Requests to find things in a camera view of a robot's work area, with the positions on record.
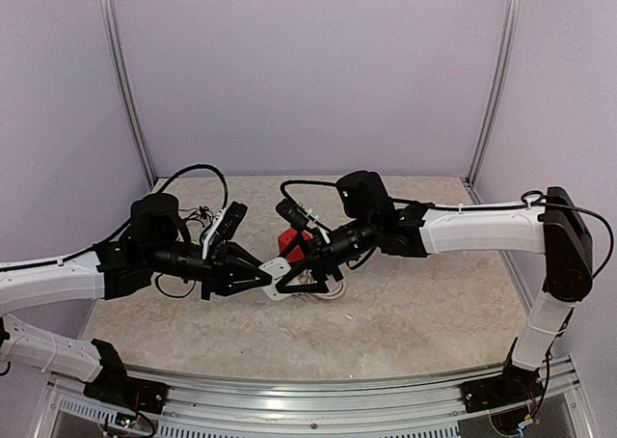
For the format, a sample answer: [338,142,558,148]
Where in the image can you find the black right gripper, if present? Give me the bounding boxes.
[272,213,378,291]

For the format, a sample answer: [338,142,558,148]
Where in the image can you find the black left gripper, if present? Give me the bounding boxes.
[145,239,273,300]

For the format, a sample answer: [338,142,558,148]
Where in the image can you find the red cube socket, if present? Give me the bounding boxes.
[278,228,305,264]

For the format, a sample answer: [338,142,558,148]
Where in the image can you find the white plug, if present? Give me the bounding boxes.
[259,257,291,302]

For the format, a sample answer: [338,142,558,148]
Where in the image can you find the thin black adapter cable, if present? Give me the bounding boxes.
[185,205,218,227]

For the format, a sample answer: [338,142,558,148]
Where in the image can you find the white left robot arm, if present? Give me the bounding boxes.
[1,193,272,406]

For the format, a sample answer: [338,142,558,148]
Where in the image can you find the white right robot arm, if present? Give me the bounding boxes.
[276,170,599,411]

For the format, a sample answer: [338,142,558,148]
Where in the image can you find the pink power strip cord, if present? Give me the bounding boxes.
[293,271,348,304]

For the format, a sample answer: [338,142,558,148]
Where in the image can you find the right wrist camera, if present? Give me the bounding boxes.
[275,198,323,235]

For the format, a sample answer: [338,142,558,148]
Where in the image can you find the aluminium table frame rail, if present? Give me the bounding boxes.
[26,357,599,437]

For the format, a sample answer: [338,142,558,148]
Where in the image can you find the left aluminium corner post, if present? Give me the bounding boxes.
[99,0,157,188]

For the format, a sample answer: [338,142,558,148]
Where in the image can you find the aluminium corner post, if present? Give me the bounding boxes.
[463,0,522,191]
[99,0,157,188]

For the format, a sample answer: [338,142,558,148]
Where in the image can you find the right aluminium corner post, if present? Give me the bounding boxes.
[463,0,522,191]

